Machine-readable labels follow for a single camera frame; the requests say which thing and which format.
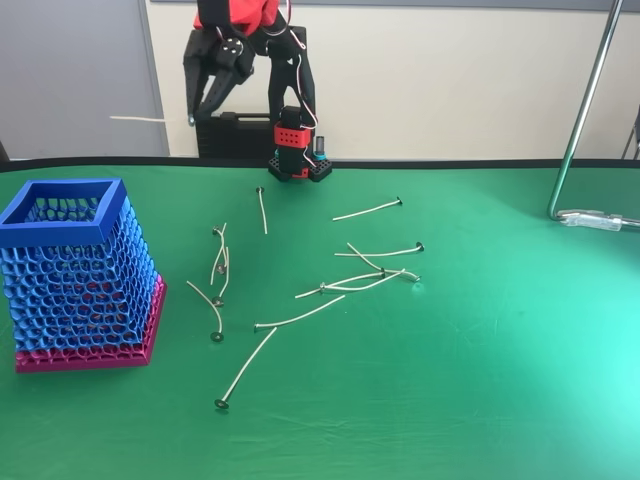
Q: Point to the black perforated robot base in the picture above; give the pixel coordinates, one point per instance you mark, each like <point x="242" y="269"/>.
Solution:
<point x="280" y="172"/>

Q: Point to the silver metal clamp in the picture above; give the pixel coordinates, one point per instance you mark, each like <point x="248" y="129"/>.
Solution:
<point x="595" y="220"/>

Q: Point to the black plastic case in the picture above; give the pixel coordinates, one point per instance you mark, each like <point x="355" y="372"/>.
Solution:
<point x="235" y="135"/>

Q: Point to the blue and pink mesh basket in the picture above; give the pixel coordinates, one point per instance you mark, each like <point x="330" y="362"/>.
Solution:
<point x="75" y="280"/>

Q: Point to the short candle wick with base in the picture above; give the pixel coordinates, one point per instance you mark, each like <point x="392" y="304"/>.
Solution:
<point x="220" y="270"/>

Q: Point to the candle wick with metal base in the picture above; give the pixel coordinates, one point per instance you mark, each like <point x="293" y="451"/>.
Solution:
<point x="257" y="327"/>
<point x="382" y="271"/>
<point x="420" y="246"/>
<point x="216" y="336"/>
<point x="221" y="403"/>
<point x="322" y="286"/>
<point x="145" y="119"/>
<point x="217" y="300"/>
<point x="398" y="202"/>
<point x="259" y="190"/>
<point x="416" y="276"/>
<point x="216" y="230"/>

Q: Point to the black chair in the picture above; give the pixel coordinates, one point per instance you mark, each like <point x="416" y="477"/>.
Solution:
<point x="636" y="130"/>

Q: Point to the silver metal stand pole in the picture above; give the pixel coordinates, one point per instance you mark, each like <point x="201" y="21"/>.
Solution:
<point x="590" y="100"/>

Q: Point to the dark grey furniture piece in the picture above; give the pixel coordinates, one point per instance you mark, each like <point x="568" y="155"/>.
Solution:
<point x="3" y="150"/>

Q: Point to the green cloth with black rim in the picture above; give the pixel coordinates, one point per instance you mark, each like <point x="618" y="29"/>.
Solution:
<point x="450" y="375"/>

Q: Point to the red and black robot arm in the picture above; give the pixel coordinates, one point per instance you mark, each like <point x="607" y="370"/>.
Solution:
<point x="290" y="135"/>

